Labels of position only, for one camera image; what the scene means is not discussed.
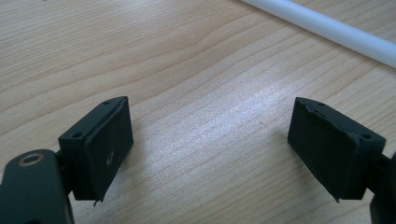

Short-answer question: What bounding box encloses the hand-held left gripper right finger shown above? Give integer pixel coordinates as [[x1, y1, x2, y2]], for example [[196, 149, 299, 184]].
[[287, 96, 387, 203]]

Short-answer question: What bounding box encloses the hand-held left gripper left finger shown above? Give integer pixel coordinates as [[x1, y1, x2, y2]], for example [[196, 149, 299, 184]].
[[57, 95, 134, 207]]

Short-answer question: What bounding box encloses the white tube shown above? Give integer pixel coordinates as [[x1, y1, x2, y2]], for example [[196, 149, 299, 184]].
[[241, 0, 396, 69]]

